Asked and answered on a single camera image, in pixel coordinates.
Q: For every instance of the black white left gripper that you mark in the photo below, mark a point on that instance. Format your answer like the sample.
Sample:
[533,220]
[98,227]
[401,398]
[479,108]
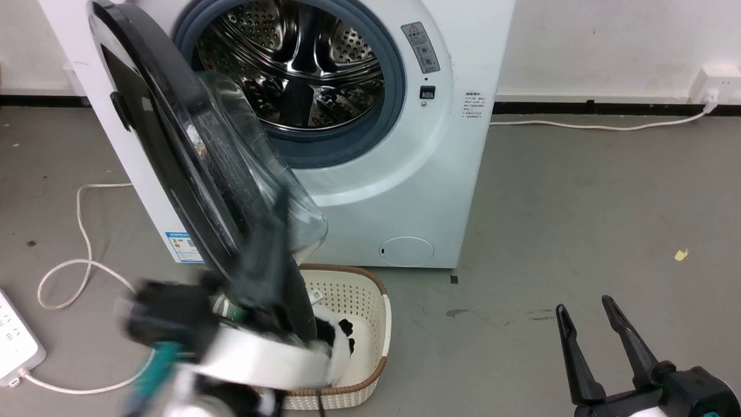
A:
[255,356]

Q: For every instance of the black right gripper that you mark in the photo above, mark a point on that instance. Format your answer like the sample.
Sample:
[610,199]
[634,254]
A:
[694,391]

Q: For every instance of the black round washer door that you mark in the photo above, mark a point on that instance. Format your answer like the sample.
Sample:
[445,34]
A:
[173,145]

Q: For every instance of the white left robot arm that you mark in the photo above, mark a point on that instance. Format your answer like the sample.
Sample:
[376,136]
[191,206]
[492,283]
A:
[202,399]

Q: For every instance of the white front-load washing machine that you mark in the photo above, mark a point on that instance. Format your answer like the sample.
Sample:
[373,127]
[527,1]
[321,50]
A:
[417,174]

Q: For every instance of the grey rubber door gasket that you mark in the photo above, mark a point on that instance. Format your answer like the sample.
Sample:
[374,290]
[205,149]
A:
[397,75]

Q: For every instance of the black door latch socket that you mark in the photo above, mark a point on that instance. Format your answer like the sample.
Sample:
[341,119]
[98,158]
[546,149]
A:
[427,92]

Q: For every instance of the blue energy label sticker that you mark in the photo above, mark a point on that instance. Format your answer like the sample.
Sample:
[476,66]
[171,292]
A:
[184,248]

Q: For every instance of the cream laundry basket brown rim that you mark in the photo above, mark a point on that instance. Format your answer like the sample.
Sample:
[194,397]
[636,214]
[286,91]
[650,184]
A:
[354,289]

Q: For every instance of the black and white plush toy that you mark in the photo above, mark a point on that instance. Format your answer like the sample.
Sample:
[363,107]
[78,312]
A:
[345,328]

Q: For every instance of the yellow paper scrap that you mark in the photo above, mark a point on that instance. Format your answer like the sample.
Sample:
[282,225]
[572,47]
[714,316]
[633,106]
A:
[681,255]

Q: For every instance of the round white filter cover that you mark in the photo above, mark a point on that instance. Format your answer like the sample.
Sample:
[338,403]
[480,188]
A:
[407,251]

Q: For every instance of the stainless steel washer drum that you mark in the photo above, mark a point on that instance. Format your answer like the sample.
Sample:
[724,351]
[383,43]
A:
[301,58]

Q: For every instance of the small printed text sticker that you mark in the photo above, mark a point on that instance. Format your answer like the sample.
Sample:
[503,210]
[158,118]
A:
[473,105]

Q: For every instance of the grey warning label sticker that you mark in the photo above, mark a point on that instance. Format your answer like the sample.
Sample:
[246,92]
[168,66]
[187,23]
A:
[421,47]

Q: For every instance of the white power strip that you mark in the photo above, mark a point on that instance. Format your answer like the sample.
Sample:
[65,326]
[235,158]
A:
[14,341]

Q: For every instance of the white plug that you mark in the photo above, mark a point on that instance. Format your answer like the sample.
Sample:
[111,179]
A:
[710,98]

